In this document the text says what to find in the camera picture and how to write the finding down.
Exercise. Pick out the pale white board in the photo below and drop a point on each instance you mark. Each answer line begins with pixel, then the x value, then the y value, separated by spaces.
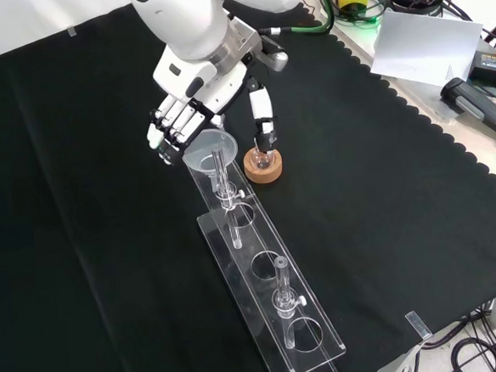
pixel 425 48

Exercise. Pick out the black power adapter brick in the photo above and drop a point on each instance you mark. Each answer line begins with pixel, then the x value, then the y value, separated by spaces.
pixel 491 67

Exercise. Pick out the black table cloth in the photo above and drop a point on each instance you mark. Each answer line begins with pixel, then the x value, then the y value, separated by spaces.
pixel 106 225

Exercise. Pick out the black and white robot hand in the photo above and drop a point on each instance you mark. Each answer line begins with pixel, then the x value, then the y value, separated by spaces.
pixel 199 91

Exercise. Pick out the black and grey handheld device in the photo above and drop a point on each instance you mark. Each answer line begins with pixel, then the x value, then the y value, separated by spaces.
pixel 478 106

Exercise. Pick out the small round-bottom glass flask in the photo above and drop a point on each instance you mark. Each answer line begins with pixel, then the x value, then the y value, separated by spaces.
pixel 262 158

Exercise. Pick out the clear tape strip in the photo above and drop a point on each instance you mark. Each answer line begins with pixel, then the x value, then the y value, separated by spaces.
pixel 72 32
pixel 418 325

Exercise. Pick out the clear acrylic funnel stand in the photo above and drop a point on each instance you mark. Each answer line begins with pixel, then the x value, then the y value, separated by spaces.
pixel 264 253

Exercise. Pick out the translucent plastic funnel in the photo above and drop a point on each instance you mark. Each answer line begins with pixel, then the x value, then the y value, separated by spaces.
pixel 211 151

